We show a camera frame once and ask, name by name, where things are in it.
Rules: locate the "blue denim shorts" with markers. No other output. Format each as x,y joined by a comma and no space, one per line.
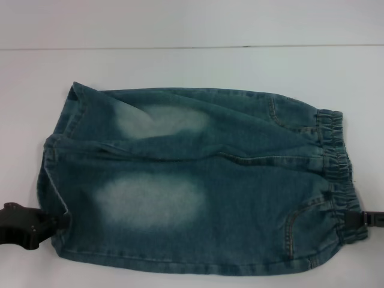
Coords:
180,144

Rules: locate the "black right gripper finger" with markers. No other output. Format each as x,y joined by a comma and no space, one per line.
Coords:
373,214
375,222

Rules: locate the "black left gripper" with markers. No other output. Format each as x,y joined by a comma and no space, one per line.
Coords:
15,225

